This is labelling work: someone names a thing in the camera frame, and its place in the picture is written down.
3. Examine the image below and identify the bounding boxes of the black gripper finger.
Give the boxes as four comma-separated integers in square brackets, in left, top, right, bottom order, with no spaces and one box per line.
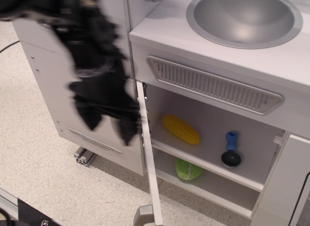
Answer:
[117,118,141,146]
[75,101,102,131]

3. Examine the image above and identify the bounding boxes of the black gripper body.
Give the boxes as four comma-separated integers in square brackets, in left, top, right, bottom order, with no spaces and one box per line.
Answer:
[68,75,139,119]

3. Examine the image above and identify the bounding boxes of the white cabinet door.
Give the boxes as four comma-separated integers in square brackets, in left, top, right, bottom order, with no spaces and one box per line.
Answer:
[137,81,163,226]

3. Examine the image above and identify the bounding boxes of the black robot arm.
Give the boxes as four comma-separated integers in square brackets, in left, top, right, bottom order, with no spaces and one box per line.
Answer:
[0,0,140,145]

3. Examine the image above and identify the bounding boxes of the aluminium extrusion under cabinet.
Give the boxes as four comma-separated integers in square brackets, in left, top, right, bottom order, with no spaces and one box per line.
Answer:
[74,147,97,167]

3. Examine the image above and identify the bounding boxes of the white toy kitchen cabinet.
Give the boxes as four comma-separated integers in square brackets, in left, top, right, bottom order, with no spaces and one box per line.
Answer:
[13,0,310,226]

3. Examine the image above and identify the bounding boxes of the silver emblem on fridge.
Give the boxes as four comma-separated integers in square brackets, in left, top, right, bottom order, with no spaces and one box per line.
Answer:
[67,127,123,154]

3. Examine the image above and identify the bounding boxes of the lower metal door hinge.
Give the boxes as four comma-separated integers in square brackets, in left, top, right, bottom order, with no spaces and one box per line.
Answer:
[146,109,152,135]

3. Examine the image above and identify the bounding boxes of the metal door hinge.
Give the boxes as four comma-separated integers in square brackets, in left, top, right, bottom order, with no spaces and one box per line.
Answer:
[146,109,152,135]
[142,82,148,101]

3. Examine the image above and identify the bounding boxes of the upper metal door hinge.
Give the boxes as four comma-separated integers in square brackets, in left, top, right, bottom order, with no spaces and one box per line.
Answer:
[142,82,148,101]

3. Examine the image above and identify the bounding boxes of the yellow toy corn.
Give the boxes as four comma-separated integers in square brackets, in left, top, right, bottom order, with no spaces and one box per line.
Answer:
[162,114,200,145]

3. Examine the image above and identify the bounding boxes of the green toy cabbage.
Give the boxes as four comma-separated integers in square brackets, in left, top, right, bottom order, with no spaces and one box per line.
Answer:
[175,158,204,181]

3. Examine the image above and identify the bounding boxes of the grey vent panel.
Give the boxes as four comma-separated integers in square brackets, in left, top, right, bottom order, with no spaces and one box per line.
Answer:
[146,55,284,115]

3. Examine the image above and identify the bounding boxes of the silver sink bowl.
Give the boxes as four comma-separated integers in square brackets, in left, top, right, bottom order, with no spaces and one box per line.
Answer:
[186,0,303,49]

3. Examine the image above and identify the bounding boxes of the grey cabinet door handle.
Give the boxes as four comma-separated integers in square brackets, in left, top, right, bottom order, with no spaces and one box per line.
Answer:
[133,204,155,226]

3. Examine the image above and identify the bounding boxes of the blue handled toy ladle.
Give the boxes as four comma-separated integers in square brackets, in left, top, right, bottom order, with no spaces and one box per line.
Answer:
[221,131,242,168]

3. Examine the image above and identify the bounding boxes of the black cable on floor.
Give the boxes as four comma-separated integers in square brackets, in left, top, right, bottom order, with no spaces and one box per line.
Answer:
[0,40,20,53]

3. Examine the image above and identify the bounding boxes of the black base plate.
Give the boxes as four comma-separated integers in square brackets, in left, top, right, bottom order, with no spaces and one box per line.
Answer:
[17,198,60,226]

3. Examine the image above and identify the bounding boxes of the aluminium extrusion rail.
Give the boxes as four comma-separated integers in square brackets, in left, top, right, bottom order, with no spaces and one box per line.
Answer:
[0,188,18,220]

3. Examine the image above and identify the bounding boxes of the black braided cable bottom left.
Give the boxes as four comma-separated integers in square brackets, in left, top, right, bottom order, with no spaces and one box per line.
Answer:
[0,208,12,226]

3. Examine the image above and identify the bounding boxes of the black cable right edge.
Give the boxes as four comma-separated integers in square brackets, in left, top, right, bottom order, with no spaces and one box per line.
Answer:
[288,171,310,226]

